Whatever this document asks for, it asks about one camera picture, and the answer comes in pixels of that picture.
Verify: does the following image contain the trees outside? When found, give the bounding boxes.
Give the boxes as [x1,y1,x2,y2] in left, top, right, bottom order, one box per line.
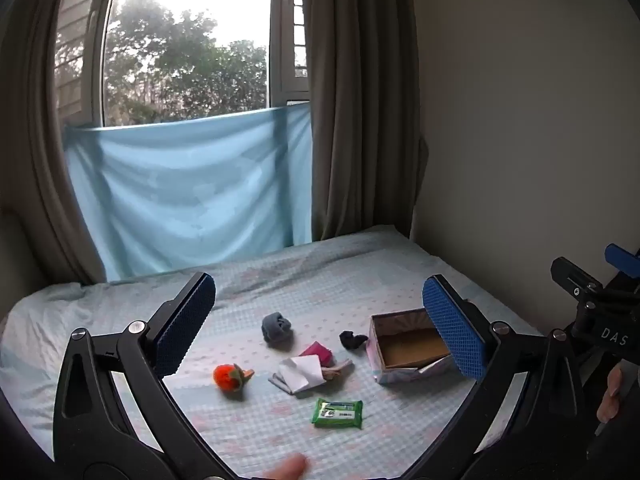
[102,0,268,126]

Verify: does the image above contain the dark navy sock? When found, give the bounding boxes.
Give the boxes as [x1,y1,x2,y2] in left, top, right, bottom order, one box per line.
[339,330,369,351]

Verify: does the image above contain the patterned cardboard box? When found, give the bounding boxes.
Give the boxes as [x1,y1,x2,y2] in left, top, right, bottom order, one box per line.
[369,308,468,386]

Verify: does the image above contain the bed with checked sheet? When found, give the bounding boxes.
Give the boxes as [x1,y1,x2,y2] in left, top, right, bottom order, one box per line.
[0,225,551,480]

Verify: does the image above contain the grey rolled sock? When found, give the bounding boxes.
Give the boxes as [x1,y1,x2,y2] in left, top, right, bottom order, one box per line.
[261,312,296,348]

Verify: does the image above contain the brown curtain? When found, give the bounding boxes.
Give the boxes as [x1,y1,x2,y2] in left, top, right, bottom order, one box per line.
[0,0,126,286]
[302,0,430,242]

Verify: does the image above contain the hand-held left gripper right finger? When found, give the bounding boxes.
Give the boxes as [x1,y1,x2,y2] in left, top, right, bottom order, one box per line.
[400,275,589,480]

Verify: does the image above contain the beige plush toy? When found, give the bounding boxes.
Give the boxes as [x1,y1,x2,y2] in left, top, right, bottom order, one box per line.
[322,358,353,382]

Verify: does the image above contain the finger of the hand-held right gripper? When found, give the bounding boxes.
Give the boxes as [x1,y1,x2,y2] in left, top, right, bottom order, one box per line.
[550,257,604,297]
[604,243,640,279]

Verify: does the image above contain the person's right hand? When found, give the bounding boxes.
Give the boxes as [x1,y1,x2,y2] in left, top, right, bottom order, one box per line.
[597,365,626,424]

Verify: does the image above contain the light blue hanging cloth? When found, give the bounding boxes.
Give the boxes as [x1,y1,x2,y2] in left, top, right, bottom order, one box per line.
[64,101,315,281]

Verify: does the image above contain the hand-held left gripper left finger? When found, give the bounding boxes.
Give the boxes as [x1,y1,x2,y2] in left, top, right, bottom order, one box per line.
[52,273,238,480]

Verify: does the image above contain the window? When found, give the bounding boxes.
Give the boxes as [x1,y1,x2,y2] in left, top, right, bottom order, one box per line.
[55,0,311,128]

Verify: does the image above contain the green wet wipes pack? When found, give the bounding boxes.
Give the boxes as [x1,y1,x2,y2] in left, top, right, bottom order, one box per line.
[312,398,364,430]

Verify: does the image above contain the pink pouch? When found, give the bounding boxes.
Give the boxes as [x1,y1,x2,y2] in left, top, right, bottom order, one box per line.
[299,341,333,366]

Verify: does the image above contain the orange plush toy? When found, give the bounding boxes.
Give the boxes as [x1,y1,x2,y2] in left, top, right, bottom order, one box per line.
[213,364,256,392]

